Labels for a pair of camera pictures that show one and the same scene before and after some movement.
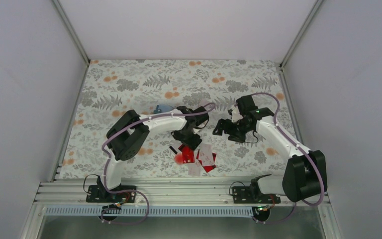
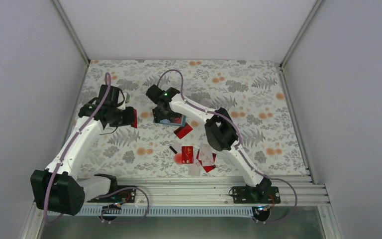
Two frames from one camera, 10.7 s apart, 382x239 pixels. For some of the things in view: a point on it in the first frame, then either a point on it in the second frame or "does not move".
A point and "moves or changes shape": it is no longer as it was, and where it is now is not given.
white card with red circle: [177, 154] does not move
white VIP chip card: [205, 154] does not move
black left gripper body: [186, 138] -> [120, 120]
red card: [188, 155] moves or changes shape
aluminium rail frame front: [165, 194] does not move
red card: [208, 168] does not move
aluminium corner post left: [70, 30] does not move
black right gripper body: [237, 132] -> [165, 114]
